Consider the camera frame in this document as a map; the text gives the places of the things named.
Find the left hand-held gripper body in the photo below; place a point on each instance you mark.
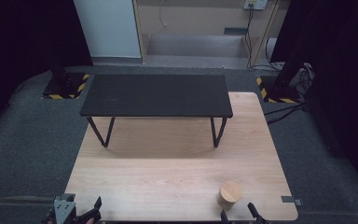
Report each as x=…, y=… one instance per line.
x=64, y=209

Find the round wooden lidded canister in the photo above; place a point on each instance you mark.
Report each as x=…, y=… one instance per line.
x=230, y=193

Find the person's left hand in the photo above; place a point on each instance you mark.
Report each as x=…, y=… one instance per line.
x=90, y=221

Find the grey tape strip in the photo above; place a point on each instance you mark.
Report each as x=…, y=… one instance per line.
x=291, y=199

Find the hazard-striped stand base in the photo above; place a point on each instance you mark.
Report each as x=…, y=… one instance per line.
x=276, y=93
x=66, y=88

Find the black low shelf table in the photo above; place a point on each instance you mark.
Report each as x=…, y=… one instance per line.
x=157, y=95

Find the black curtain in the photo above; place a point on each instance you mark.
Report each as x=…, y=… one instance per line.
x=24, y=37
x=338, y=77

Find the white cabinet panel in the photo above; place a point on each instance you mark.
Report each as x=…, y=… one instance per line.
x=108, y=28

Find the grey-blue label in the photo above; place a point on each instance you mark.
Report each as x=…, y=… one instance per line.
x=235, y=30

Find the white power strip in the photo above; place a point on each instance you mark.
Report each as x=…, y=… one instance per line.
x=254, y=3

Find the black metal stand post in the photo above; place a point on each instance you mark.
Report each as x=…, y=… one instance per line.
x=287, y=73
x=60, y=74

